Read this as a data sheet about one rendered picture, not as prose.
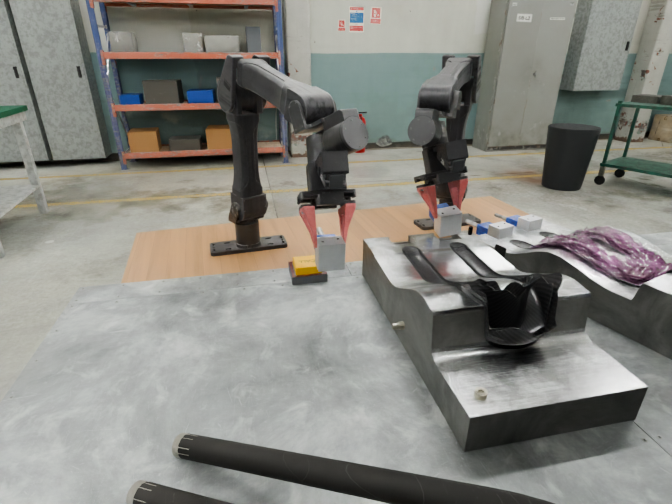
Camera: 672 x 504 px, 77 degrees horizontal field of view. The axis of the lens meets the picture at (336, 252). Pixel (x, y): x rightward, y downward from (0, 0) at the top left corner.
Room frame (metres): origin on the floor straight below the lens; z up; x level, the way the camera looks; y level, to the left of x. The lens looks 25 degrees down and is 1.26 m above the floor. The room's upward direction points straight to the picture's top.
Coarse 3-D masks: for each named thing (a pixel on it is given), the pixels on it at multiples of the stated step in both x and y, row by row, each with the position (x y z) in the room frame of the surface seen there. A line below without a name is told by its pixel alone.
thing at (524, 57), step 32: (512, 0) 6.19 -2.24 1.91; (544, 0) 6.28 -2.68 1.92; (576, 0) 6.39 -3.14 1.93; (512, 32) 6.21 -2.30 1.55; (544, 32) 6.30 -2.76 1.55; (512, 64) 6.22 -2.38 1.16; (544, 64) 6.32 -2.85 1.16; (480, 96) 6.55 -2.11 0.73; (512, 96) 6.24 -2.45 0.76; (544, 96) 6.34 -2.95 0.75; (480, 128) 6.43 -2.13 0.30; (512, 128) 6.25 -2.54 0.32; (544, 128) 6.37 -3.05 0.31
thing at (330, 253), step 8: (320, 232) 0.79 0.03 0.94; (320, 240) 0.71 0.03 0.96; (328, 240) 0.71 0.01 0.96; (336, 240) 0.71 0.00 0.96; (320, 248) 0.69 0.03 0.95; (328, 248) 0.69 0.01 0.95; (336, 248) 0.69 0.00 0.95; (344, 248) 0.70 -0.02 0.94; (320, 256) 0.69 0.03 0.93; (328, 256) 0.69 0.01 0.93; (336, 256) 0.70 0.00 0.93; (344, 256) 0.70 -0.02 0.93; (320, 264) 0.69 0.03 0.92; (328, 264) 0.69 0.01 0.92; (336, 264) 0.70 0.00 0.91; (344, 264) 0.70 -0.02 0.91
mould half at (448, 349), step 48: (384, 240) 0.86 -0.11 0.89; (432, 240) 0.86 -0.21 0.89; (480, 240) 0.86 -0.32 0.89; (384, 288) 0.71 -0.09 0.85; (432, 288) 0.58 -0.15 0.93; (576, 288) 0.57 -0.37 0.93; (432, 336) 0.50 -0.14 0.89; (480, 336) 0.52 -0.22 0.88; (576, 336) 0.54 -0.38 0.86; (432, 384) 0.48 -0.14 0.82; (480, 384) 0.44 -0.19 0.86; (528, 384) 0.44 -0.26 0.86; (576, 384) 0.44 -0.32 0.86; (624, 384) 0.44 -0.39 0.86; (480, 432) 0.39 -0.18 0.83; (528, 432) 0.40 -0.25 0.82
